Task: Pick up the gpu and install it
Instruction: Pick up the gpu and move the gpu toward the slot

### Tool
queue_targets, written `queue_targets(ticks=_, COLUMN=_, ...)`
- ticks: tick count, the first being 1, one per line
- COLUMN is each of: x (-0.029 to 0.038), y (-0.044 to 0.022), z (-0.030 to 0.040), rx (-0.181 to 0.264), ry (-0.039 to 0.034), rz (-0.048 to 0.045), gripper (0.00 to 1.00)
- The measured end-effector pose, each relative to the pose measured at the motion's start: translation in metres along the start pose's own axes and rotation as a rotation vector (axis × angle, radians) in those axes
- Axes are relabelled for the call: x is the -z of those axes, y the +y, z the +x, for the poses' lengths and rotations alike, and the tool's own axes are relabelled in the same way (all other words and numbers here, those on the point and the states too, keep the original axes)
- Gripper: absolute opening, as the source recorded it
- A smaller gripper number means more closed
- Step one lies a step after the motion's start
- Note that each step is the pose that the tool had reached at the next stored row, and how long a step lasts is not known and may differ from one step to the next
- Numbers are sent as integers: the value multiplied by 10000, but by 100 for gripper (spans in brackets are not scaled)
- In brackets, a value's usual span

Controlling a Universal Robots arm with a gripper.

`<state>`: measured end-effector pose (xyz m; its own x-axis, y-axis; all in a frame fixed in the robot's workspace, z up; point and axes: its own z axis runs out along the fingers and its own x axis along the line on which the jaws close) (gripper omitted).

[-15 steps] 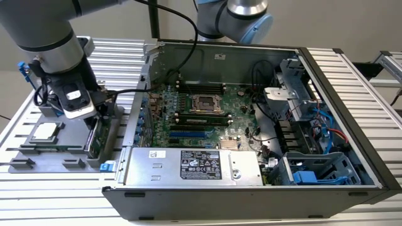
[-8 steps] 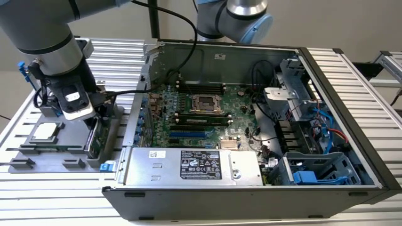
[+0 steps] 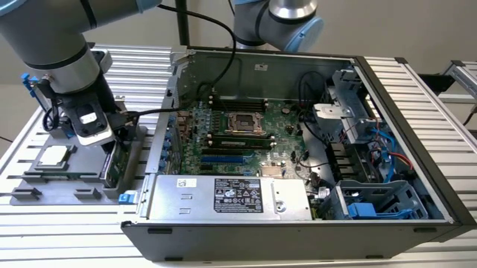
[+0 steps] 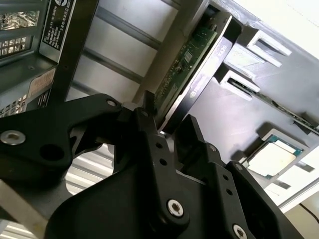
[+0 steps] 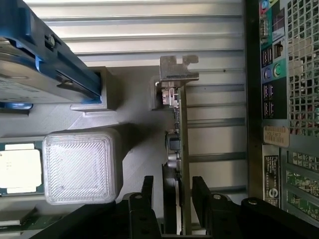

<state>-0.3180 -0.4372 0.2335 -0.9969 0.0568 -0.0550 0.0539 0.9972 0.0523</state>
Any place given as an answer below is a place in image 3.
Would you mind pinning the grey metal disk bay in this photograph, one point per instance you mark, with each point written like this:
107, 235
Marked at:
373, 185

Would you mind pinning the black RAM slot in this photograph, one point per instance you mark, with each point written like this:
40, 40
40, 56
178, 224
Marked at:
241, 109
242, 138
241, 106
241, 103
241, 100
242, 147
242, 135

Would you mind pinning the black vertical post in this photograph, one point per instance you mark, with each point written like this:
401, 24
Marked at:
182, 22

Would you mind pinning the grey power supply unit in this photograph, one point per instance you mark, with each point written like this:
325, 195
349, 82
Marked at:
194, 206

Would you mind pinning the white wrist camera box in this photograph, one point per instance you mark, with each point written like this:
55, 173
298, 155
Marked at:
104, 62
92, 134

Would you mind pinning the round coin cell battery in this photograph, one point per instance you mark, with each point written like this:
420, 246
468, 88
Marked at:
285, 110

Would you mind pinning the grey metal drive cage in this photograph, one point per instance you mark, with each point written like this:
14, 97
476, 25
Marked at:
336, 111

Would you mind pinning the grey plastic parts rack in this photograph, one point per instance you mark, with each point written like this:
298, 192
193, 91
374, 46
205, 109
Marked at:
74, 167

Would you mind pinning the green motherboard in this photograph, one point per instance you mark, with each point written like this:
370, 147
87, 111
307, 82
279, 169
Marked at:
283, 134

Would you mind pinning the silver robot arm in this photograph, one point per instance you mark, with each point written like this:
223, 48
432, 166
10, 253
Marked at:
44, 42

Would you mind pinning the long black expansion slot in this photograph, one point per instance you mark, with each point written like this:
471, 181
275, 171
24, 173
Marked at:
223, 151

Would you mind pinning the blue expansion slot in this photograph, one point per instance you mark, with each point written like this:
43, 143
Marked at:
223, 160

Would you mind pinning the black grey PC case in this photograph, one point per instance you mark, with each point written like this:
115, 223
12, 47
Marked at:
261, 240

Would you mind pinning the blue case latch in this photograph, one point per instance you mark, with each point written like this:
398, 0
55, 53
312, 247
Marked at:
124, 198

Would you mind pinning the hard disk in blue carrier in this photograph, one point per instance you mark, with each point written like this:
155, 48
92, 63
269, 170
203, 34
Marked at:
28, 83

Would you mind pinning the green Nvidia graphics card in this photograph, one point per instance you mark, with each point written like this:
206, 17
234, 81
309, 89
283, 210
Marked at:
115, 164

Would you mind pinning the metal CPU socket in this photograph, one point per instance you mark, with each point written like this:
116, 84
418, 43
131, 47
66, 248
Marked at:
242, 123

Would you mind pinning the green RAM stick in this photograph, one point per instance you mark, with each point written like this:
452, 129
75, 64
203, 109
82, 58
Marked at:
71, 175
238, 143

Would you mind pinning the silver chipset heatsink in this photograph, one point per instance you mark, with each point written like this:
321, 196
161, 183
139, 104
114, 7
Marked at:
274, 171

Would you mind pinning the silver CPU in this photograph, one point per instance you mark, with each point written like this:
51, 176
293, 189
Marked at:
56, 155

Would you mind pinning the blue disk bay latch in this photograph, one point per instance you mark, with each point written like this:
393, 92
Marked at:
361, 210

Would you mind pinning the aluminium side table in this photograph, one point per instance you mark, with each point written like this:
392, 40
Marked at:
464, 72

